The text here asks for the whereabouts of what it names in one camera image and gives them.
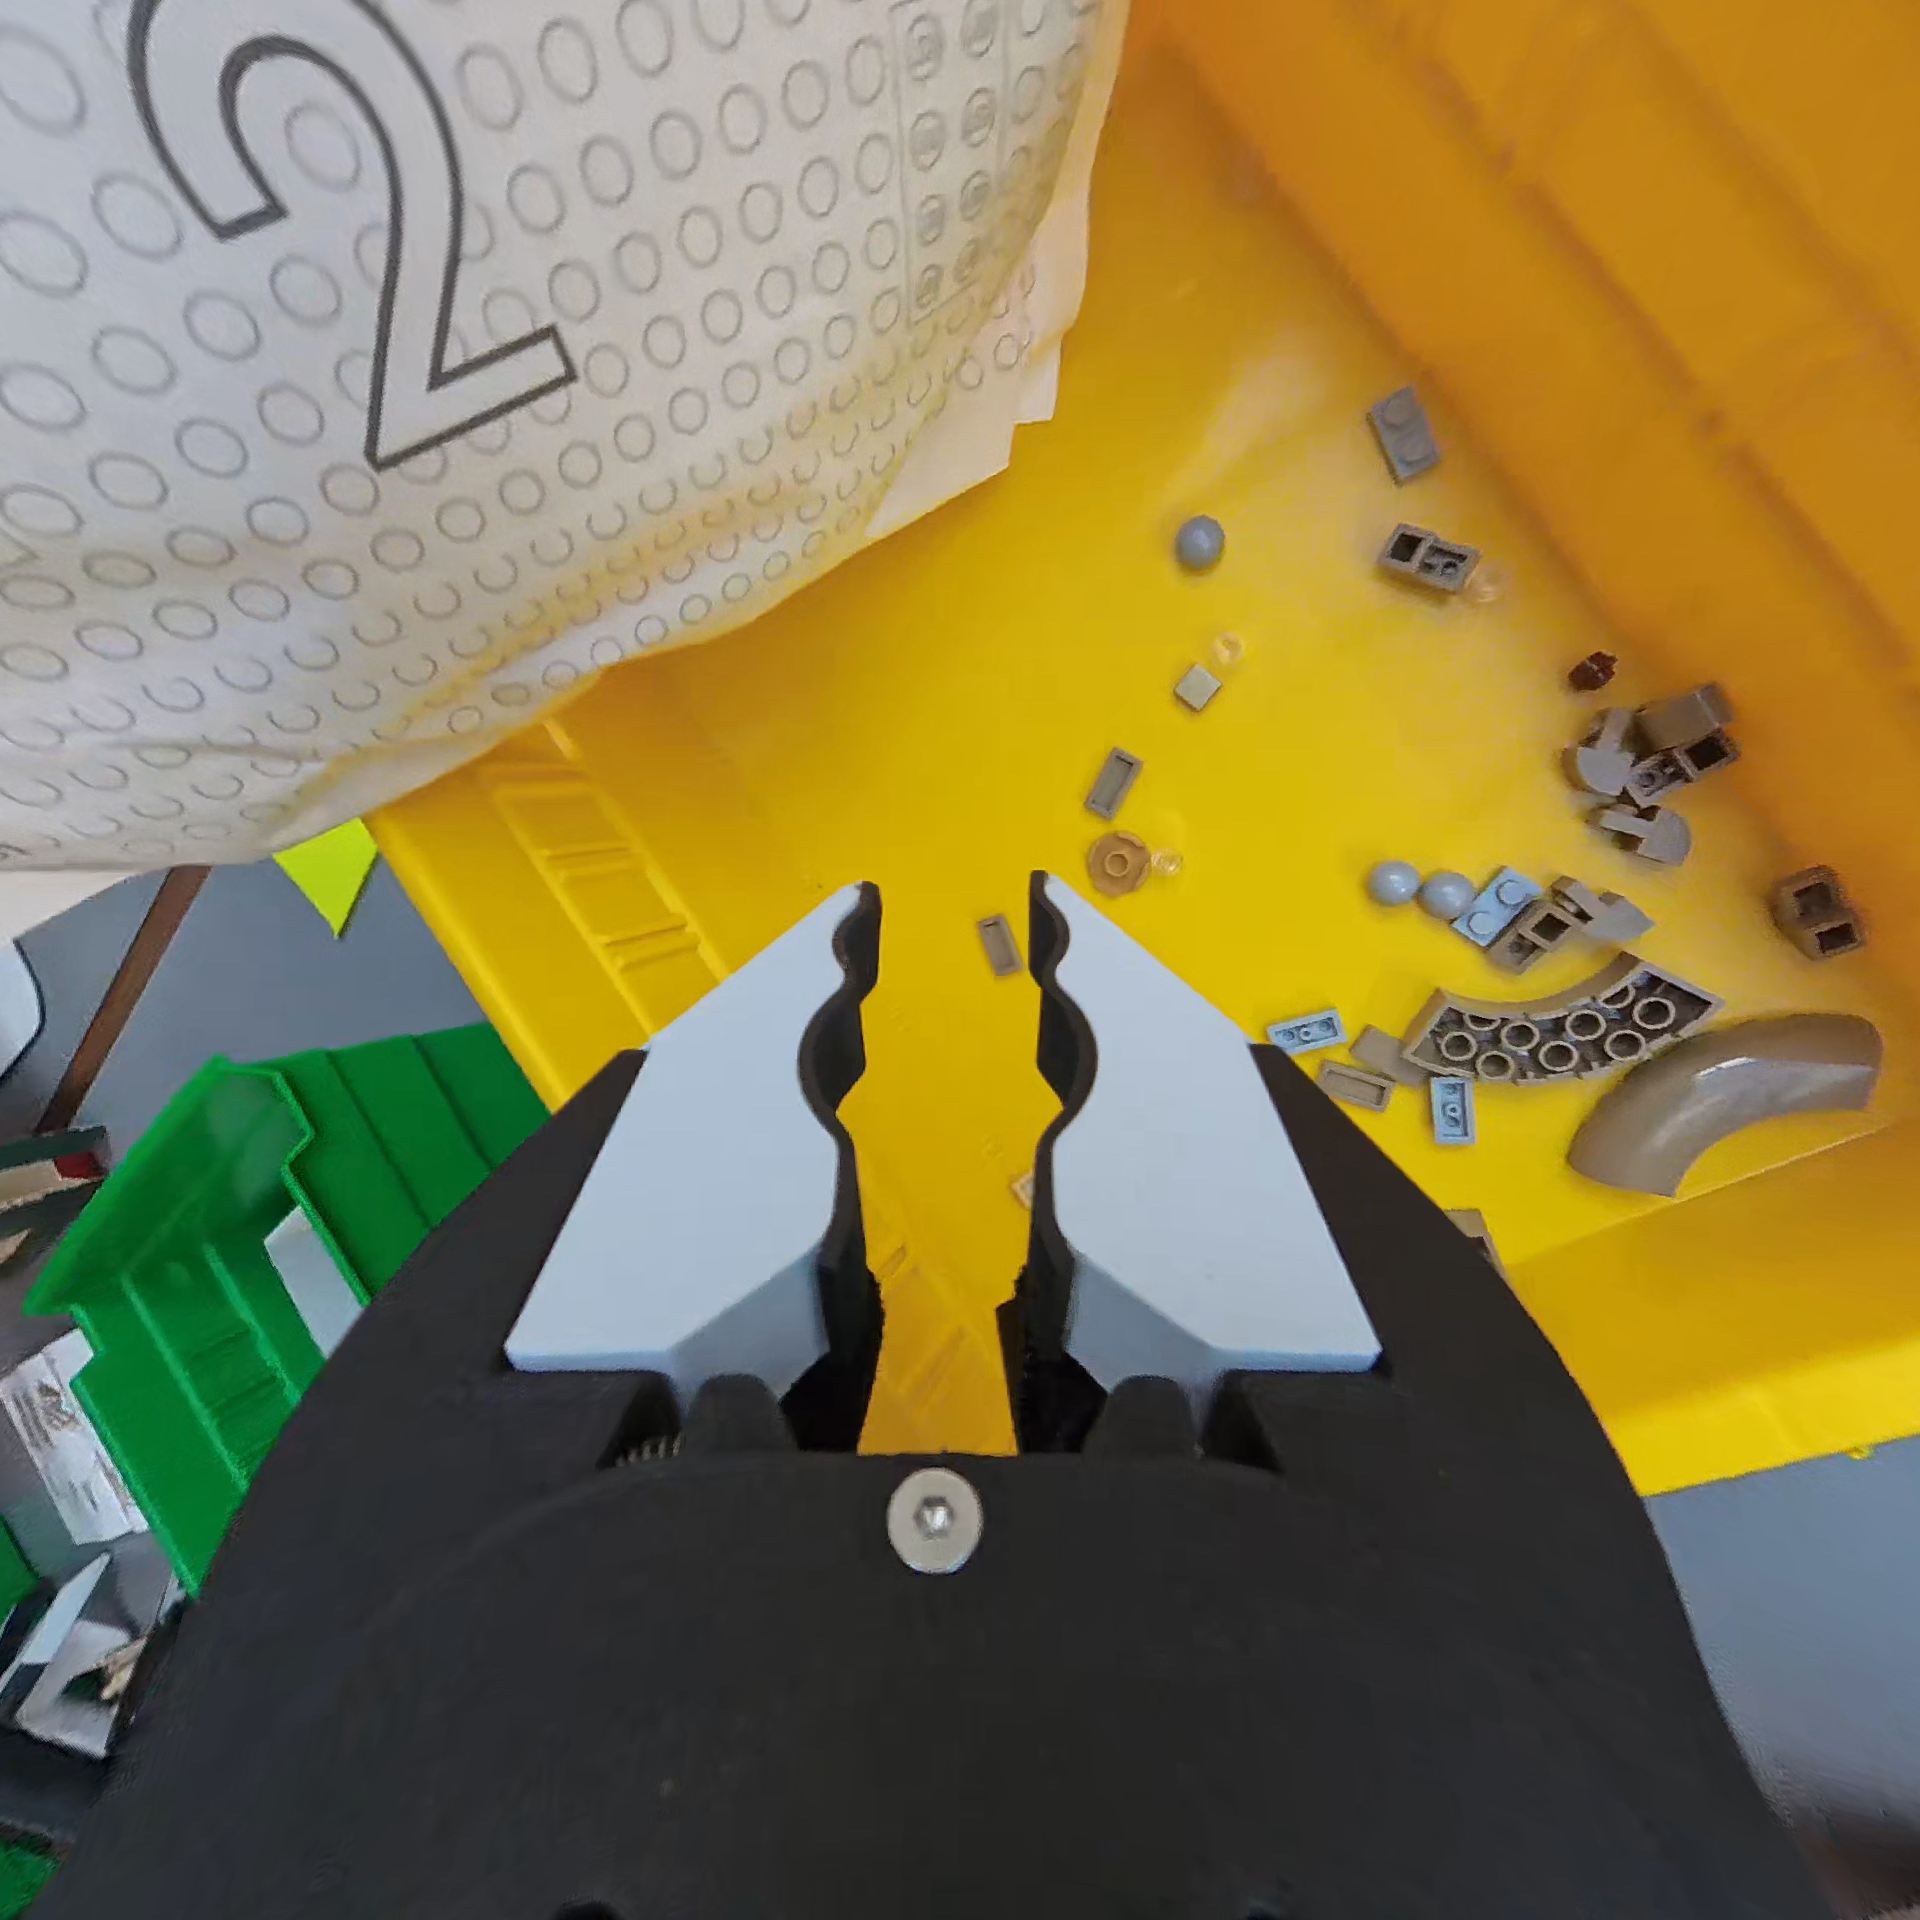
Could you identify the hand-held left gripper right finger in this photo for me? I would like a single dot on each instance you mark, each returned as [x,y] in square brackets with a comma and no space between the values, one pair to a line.
[1188,1200]

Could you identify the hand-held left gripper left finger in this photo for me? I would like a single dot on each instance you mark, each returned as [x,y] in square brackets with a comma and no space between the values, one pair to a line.
[707,1185]

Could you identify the small lego pieces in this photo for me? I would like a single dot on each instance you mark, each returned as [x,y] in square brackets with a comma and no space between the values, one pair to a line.
[1404,436]

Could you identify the yellow plastic bin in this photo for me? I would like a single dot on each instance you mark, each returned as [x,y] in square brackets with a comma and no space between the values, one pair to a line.
[1350,225]

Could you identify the tan quarter-round lego plate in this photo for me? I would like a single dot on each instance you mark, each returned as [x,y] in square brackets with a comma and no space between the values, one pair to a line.
[1558,1035]

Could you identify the tan curved lego brick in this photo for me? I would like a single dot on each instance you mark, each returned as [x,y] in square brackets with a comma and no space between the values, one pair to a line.
[1724,1089]

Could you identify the neon yellow paper flag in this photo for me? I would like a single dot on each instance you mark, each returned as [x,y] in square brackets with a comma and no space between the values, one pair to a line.
[332,871]

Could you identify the green plastic bin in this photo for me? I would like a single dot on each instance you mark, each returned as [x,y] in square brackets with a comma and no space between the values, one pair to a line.
[180,1275]

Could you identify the printed paper leaflet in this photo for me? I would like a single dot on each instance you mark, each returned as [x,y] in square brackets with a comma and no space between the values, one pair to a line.
[68,1453]

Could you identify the white printed paper bag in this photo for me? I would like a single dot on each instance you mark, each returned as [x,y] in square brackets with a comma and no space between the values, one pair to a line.
[632,407]

